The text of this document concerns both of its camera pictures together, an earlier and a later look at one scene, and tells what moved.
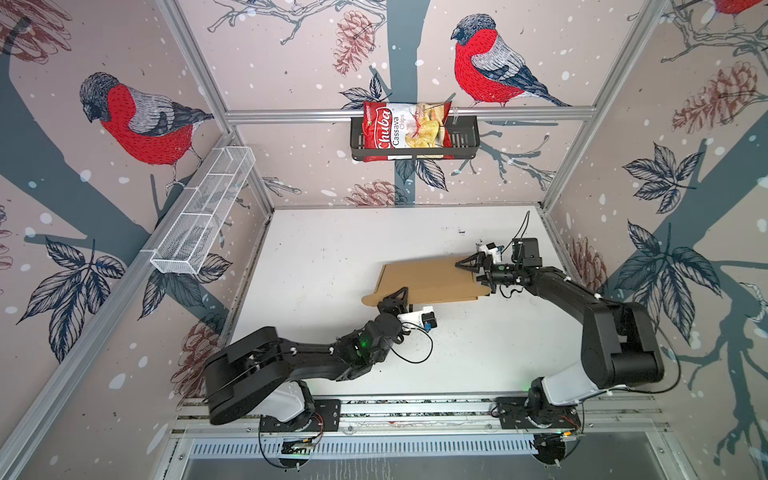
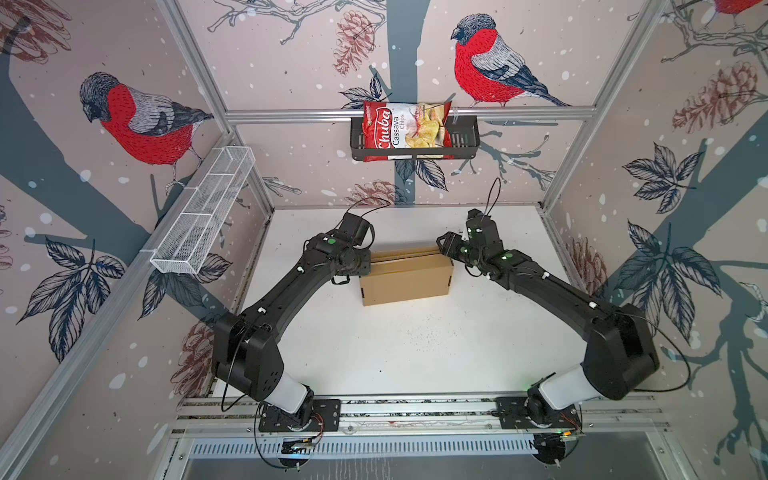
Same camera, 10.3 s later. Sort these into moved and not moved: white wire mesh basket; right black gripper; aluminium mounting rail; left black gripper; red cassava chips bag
Moved: left black gripper; right black gripper
Not moved: white wire mesh basket; red cassava chips bag; aluminium mounting rail
